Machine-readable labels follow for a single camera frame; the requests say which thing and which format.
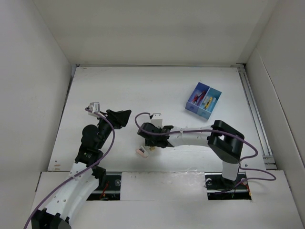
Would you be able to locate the aluminium rail right side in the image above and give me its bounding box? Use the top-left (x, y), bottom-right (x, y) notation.
top-left (236, 64), bottom-right (277, 170)

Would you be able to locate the red pen thin slanted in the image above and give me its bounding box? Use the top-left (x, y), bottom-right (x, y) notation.
top-left (191, 93), bottom-right (202, 104)

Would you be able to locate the pink white correction tape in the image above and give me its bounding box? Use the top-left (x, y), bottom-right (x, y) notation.
top-left (136, 148), bottom-right (149, 158)

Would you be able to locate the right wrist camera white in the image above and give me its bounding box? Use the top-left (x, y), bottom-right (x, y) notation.
top-left (150, 113), bottom-right (163, 128)

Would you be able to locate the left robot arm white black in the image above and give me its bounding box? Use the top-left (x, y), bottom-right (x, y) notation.
top-left (30, 105), bottom-right (131, 229)

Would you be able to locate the blue two-compartment container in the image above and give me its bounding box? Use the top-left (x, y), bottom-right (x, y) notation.
top-left (185, 82), bottom-right (222, 120)

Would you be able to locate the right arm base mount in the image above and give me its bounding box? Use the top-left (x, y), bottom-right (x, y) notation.
top-left (204, 173), bottom-right (252, 200)

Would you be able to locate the red pen white cap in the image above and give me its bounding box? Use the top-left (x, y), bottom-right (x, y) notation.
top-left (198, 91), bottom-right (206, 102)

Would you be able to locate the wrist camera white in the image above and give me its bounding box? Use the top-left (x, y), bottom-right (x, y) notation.
top-left (150, 113), bottom-right (163, 128)
top-left (85, 102), bottom-right (100, 116)

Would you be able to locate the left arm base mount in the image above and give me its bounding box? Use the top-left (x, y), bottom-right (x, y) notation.
top-left (87, 173), bottom-right (122, 201)

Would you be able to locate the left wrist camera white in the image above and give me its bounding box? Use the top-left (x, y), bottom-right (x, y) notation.
top-left (85, 102), bottom-right (100, 116)

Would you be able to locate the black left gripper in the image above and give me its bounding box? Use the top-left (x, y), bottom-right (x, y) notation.
top-left (96, 109), bottom-right (130, 149)

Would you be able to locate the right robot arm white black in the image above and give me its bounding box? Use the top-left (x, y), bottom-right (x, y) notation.
top-left (137, 120), bottom-right (244, 188)

